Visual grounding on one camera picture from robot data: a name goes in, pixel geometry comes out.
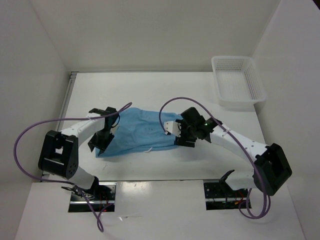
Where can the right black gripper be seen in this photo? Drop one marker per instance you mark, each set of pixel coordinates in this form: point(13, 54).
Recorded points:
point(182, 140)

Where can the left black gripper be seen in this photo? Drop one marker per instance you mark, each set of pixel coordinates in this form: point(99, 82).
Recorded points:
point(102, 146)

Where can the light blue shorts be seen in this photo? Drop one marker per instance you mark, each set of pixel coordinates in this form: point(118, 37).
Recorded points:
point(140, 131)

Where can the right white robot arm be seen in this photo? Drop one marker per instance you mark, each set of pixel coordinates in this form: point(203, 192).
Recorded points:
point(270, 167)

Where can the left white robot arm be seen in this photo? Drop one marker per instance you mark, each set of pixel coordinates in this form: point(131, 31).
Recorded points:
point(98, 119)

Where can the white perforated plastic basket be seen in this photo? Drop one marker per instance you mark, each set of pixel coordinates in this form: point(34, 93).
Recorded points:
point(238, 83)

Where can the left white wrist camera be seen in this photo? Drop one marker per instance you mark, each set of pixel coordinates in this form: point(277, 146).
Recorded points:
point(114, 129)

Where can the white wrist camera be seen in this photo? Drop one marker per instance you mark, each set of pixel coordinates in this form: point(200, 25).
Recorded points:
point(114, 129)
point(172, 128)

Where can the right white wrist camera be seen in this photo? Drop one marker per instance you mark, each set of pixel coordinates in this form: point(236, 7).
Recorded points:
point(172, 128)

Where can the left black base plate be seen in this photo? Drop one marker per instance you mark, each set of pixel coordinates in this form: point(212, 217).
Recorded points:
point(105, 202)

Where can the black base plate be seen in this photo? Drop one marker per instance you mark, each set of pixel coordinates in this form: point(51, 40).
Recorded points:
point(105, 202)
point(218, 199)

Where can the aluminium table edge rail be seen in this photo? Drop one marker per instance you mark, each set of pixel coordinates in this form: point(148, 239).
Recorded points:
point(60, 120)

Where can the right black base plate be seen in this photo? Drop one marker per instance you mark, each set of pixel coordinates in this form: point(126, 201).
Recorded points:
point(218, 199)

